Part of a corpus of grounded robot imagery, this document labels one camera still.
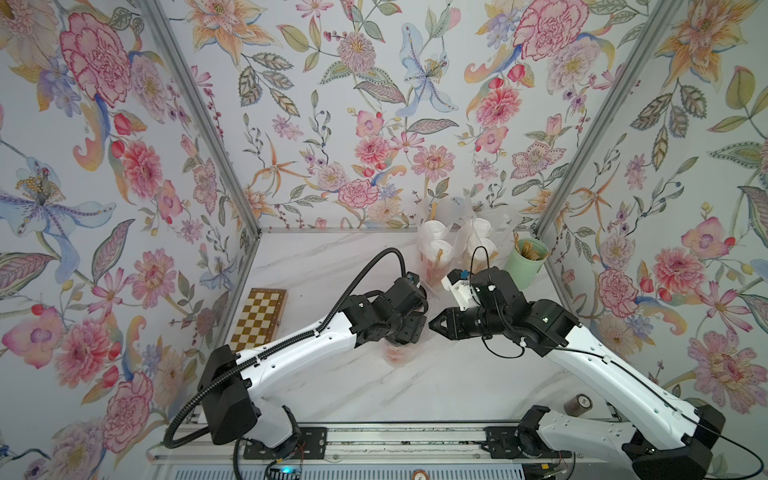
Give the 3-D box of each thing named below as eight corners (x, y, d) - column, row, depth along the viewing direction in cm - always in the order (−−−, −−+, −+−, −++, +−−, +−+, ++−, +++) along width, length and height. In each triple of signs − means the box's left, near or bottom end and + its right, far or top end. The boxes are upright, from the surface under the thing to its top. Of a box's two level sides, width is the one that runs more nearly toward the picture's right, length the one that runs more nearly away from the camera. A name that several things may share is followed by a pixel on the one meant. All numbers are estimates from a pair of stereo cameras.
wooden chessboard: (234, 351, 92) (228, 345, 89) (252, 295, 106) (248, 288, 102) (274, 351, 93) (270, 345, 89) (288, 295, 106) (285, 288, 102)
